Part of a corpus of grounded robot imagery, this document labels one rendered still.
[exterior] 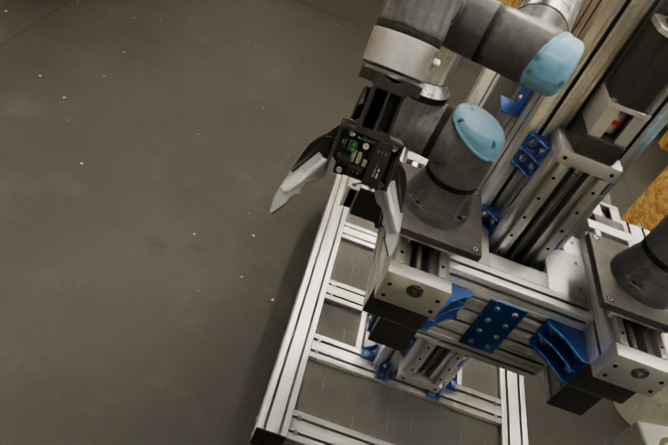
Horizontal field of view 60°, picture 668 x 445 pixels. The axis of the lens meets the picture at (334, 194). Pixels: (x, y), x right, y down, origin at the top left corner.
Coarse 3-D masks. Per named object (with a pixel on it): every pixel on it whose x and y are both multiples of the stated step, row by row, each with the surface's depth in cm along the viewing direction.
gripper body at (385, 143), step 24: (360, 72) 62; (384, 96) 61; (360, 120) 59; (384, 120) 62; (336, 144) 66; (360, 144) 62; (384, 144) 60; (336, 168) 62; (360, 168) 62; (384, 168) 61
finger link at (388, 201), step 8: (392, 184) 67; (376, 192) 67; (384, 192) 67; (392, 192) 67; (376, 200) 67; (384, 200) 67; (392, 200) 67; (384, 208) 67; (392, 208) 65; (384, 216) 68; (392, 216) 64; (400, 216) 68; (384, 224) 68; (392, 224) 66; (400, 224) 68; (392, 232) 68; (384, 240) 68; (392, 240) 68; (392, 248) 68
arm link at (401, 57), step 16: (384, 32) 60; (368, 48) 61; (384, 48) 60; (400, 48) 59; (416, 48) 59; (432, 48) 60; (368, 64) 62; (384, 64) 60; (400, 64) 59; (416, 64) 60; (432, 64) 62; (400, 80) 60; (416, 80) 61
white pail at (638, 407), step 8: (664, 336) 220; (664, 344) 217; (664, 392) 217; (632, 400) 229; (640, 400) 225; (648, 400) 223; (656, 400) 220; (664, 400) 218; (616, 408) 236; (624, 408) 232; (632, 408) 229; (640, 408) 226; (648, 408) 224; (656, 408) 221; (664, 408) 219; (624, 416) 233; (632, 416) 230; (640, 416) 227; (648, 416) 225; (656, 416) 223; (664, 416) 221; (656, 424) 225; (664, 424) 224
